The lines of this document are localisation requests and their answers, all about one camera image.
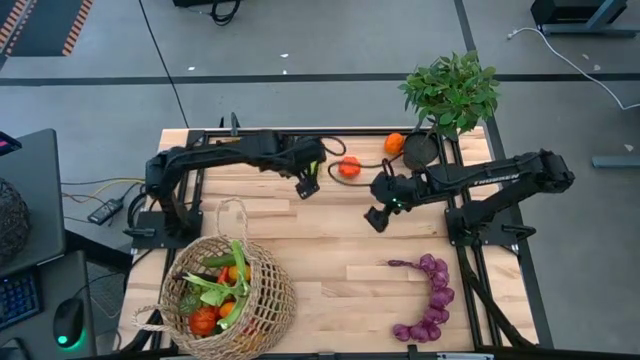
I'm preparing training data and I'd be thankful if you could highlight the black keyboard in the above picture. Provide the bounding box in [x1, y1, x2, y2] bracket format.
[0, 269, 44, 331]

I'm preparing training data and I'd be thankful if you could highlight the black computer monitor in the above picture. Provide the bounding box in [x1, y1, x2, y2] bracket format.
[0, 130, 24, 157]

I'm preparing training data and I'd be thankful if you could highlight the woven straw basket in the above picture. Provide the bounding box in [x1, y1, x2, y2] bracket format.
[130, 197, 297, 360]

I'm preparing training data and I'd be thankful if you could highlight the purple onion braid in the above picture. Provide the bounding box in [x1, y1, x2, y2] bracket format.
[387, 253, 456, 344]

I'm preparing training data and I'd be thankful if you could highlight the thin yellow wire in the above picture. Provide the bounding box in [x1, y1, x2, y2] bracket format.
[60, 177, 147, 205]

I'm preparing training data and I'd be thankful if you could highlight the black left camera cable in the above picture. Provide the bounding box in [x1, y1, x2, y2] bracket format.
[319, 135, 347, 157]

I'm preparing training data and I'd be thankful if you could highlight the thin black floor cable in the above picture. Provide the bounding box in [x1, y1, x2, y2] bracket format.
[137, 0, 190, 129]

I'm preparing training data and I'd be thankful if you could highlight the white floor cable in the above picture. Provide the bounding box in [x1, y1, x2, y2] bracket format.
[507, 27, 640, 112]

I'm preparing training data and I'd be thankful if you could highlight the black right camera cable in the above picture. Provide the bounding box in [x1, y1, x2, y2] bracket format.
[327, 157, 404, 188]

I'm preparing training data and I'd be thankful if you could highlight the yellow lemon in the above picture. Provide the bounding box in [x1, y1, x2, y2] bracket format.
[227, 264, 253, 282]

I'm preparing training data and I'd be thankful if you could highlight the green leafy plant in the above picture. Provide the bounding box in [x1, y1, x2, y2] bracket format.
[398, 49, 501, 141]

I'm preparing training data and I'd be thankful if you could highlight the white green leek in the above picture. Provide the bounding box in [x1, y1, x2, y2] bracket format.
[182, 239, 251, 331]

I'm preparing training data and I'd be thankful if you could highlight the dark grey desk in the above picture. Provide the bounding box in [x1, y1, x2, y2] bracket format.
[0, 128, 99, 360]

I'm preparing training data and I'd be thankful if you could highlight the red orange crinkled tomato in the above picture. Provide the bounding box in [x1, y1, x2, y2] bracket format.
[337, 155, 362, 179]
[188, 305, 218, 337]

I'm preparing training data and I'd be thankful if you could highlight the black computer mouse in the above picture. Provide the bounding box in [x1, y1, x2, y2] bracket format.
[52, 297, 85, 349]

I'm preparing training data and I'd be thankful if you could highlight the black hazard striped mat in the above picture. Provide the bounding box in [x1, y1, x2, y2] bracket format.
[0, 0, 95, 58]

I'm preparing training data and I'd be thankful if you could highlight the black power adapter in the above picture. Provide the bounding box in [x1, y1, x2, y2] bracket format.
[87, 198, 125, 226]

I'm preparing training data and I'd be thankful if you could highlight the black equipment stand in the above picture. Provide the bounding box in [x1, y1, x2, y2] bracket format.
[529, 0, 640, 39]

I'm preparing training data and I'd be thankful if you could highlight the black camera cable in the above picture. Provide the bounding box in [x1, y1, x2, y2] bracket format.
[327, 157, 404, 188]
[319, 135, 347, 157]

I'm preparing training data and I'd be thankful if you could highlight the long green cucumber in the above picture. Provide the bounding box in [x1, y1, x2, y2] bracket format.
[201, 253, 236, 269]

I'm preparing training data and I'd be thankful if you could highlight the black plant pot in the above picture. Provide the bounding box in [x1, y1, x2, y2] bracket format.
[402, 130, 441, 171]

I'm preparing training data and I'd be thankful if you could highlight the round orange fruit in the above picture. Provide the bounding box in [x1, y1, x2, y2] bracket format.
[383, 132, 406, 155]

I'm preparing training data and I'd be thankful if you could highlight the black coiled cable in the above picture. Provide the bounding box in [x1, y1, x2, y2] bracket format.
[172, 0, 242, 27]

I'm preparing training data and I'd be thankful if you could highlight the grey stand foot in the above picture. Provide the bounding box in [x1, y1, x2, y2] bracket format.
[591, 154, 640, 170]

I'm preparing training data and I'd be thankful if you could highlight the black cable conduit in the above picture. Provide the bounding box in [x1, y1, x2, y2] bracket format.
[458, 247, 534, 349]

